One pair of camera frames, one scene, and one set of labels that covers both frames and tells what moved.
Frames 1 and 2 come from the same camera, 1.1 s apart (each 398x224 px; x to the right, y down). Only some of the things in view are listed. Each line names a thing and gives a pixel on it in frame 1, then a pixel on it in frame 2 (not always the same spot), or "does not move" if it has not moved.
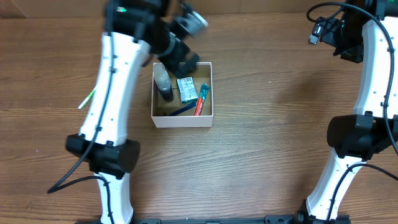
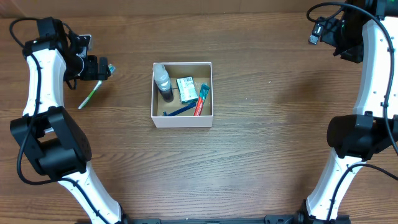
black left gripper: (171, 58) to (90, 71)
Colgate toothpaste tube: (204, 90) does not move
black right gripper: (353, 53) does not move
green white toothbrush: (87, 99) does not move
